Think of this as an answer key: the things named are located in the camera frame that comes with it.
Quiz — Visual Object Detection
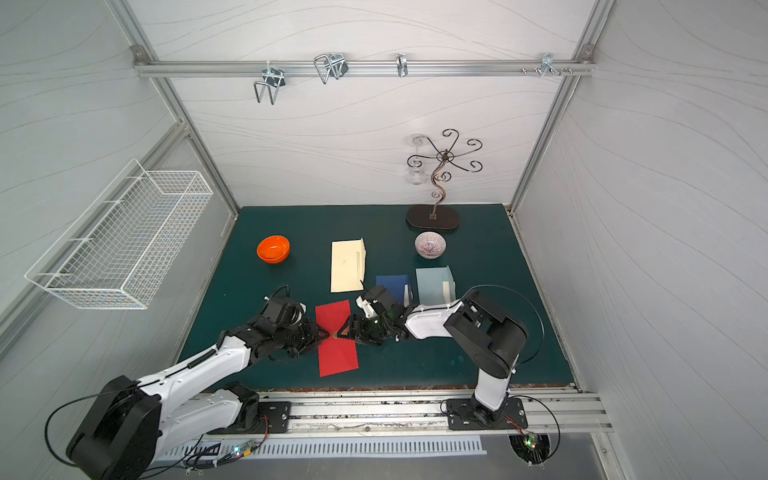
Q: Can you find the red envelope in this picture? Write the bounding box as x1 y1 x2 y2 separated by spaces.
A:
315 300 359 377

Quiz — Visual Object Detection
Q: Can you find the dark blue envelope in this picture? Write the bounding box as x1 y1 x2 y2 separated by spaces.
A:
376 274 412 307

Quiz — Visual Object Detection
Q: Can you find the light blue envelope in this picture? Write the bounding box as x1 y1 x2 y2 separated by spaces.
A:
416 266 456 306

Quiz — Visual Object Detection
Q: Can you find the cream envelope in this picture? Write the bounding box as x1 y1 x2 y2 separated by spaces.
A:
330 238 366 293

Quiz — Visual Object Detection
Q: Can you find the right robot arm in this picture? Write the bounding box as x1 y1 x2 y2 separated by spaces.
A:
333 285 529 424

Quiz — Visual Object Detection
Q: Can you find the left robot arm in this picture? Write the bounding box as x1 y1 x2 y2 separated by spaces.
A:
65 296 330 479

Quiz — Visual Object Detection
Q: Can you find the orange plastic bowl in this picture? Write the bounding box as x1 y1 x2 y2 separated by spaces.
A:
256 235 291 265

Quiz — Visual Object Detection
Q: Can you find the striped ceramic bowl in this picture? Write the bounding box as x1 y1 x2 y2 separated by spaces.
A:
414 231 447 260

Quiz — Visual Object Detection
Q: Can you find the dark jewelry stand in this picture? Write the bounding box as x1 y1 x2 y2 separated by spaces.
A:
406 128 484 231

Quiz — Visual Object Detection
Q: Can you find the metal hook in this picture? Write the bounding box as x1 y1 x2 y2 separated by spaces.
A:
396 53 408 78
313 53 349 84
253 64 286 105
520 53 573 77

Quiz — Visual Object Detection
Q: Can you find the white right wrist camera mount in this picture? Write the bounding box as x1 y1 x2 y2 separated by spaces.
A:
355 296 379 319

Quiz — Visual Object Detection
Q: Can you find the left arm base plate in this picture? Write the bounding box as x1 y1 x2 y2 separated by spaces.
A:
209 401 292 435

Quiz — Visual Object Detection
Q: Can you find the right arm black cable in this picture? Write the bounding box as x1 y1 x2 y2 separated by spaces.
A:
464 284 546 366

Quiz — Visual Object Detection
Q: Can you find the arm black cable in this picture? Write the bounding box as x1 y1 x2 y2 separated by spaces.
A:
464 284 546 366
43 389 121 469

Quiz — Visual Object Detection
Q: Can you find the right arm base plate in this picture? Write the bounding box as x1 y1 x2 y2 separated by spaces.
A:
440 398 528 431

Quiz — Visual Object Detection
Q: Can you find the white wire basket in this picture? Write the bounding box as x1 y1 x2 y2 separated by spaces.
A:
25 159 213 310

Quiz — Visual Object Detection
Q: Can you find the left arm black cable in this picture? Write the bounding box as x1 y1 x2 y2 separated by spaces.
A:
43 389 121 469

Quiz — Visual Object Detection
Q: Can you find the aluminium crossbar rail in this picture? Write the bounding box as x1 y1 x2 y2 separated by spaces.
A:
134 57 597 79

